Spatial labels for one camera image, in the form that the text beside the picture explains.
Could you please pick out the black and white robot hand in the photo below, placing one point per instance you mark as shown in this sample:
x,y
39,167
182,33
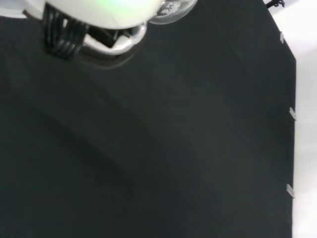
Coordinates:
x,y
99,12

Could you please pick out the black bench cloth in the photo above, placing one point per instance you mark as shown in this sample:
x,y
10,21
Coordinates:
x,y
148,148

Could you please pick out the black tripod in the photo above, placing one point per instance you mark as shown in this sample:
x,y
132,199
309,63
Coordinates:
x,y
273,3

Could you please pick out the clear cloth clip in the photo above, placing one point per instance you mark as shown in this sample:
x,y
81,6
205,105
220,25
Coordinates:
x,y
290,191
281,37
292,114

